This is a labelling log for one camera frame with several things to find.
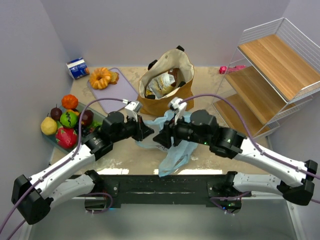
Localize light blue plastic bag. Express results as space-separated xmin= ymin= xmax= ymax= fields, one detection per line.
xmin=135 ymin=110 xmax=198 ymax=177

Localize brown white chips bag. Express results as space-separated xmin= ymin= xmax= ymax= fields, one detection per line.
xmin=145 ymin=68 xmax=186 ymax=100

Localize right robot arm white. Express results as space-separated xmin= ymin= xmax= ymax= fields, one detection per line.
xmin=153 ymin=110 xmax=318 ymax=206

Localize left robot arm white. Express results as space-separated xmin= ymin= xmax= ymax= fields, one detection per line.
xmin=11 ymin=111 xmax=154 ymax=225

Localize teal fruit tray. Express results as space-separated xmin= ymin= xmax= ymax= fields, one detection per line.
xmin=40 ymin=102 xmax=105 ymax=154

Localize green grape bunch toy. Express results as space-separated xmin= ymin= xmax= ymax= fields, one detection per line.
xmin=90 ymin=120 xmax=102 ymax=129

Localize lavender cutting board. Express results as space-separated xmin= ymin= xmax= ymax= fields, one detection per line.
xmin=87 ymin=67 xmax=138 ymax=113

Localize dark red plum toy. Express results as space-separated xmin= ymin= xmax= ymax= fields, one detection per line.
xmin=81 ymin=109 xmax=94 ymax=127

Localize red grape bunch toy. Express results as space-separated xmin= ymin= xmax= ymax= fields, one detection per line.
xmin=74 ymin=125 xmax=96 ymax=138

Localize orange bundt cake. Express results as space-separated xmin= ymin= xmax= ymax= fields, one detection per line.
xmin=89 ymin=67 xmax=119 ymax=90

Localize green watermelon toy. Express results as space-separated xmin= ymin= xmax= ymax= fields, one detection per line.
xmin=59 ymin=111 xmax=78 ymax=128

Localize pink dragon fruit toy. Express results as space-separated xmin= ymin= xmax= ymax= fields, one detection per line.
xmin=55 ymin=126 xmax=78 ymax=149

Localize orange pumpkin toy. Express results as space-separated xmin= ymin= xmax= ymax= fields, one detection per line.
xmin=61 ymin=94 xmax=79 ymax=109

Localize pink wrapped item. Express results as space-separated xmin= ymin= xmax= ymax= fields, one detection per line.
xmin=219 ymin=65 xmax=246 ymax=75

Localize dark red apple toy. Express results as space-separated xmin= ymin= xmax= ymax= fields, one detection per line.
xmin=50 ymin=105 xmax=63 ymax=121

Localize blue white carton box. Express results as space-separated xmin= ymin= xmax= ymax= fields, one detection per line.
xmin=66 ymin=57 xmax=90 ymax=80

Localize yellow pear toy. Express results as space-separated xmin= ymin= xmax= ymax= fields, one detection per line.
xmin=40 ymin=115 xmax=58 ymax=136

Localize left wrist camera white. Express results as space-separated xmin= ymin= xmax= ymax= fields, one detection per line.
xmin=124 ymin=100 xmax=142 ymax=122

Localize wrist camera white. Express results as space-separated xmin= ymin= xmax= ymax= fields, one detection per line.
xmin=168 ymin=97 xmax=187 ymax=125
xmin=124 ymin=100 xmax=142 ymax=122

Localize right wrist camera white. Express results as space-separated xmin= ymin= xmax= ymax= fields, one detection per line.
xmin=168 ymin=97 xmax=187 ymax=125

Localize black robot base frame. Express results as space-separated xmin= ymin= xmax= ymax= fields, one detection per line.
xmin=85 ymin=170 xmax=252 ymax=213

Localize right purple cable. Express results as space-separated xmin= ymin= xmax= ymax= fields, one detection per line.
xmin=178 ymin=93 xmax=320 ymax=205

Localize purple cable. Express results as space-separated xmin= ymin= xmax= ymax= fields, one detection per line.
xmin=178 ymin=93 xmax=320 ymax=205
xmin=0 ymin=97 xmax=131 ymax=240

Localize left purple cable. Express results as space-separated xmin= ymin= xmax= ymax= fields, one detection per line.
xmin=0 ymin=97 xmax=131 ymax=240

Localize white wire wooden shelf rack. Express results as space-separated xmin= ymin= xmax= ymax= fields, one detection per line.
xmin=213 ymin=18 xmax=320 ymax=138

